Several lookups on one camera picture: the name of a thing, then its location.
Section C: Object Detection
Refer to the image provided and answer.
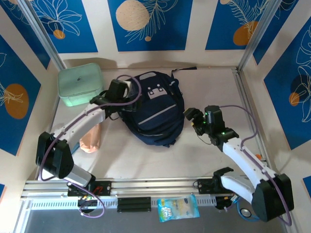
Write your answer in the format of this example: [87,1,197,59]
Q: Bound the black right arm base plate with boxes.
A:
[197,178,235,195]

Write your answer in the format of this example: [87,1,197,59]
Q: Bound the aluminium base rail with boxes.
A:
[20,173,291,200]

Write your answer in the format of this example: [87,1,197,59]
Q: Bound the navy blue backpack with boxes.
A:
[120,67,196,148]

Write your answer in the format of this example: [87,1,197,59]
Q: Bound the blue stethoscope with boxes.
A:
[237,202,258,223]

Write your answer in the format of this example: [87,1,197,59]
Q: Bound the blue yellow snack bag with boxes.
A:
[157,194,200,223]

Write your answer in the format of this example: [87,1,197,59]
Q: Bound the aluminium corner post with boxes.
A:
[18,0,65,70]
[237,0,284,71]

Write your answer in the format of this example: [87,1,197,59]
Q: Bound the mint green lunch box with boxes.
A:
[57,63,103,107]

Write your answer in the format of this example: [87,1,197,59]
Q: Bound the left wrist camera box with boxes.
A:
[123,81,134,99]

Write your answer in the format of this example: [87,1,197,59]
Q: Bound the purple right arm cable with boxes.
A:
[220,104,294,226]

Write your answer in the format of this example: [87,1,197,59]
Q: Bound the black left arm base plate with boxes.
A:
[67,180,112,197]

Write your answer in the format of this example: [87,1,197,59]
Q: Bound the aluminium side rail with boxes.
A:
[232,67,270,175]

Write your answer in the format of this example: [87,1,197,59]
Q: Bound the white slotted cable duct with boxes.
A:
[29,196,217,211]

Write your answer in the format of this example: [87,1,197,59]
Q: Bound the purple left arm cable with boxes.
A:
[38,75,143,218]

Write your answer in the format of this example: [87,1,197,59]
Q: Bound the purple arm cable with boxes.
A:
[220,104,294,226]
[38,75,143,218]

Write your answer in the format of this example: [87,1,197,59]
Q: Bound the black ribbed block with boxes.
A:
[117,197,152,213]

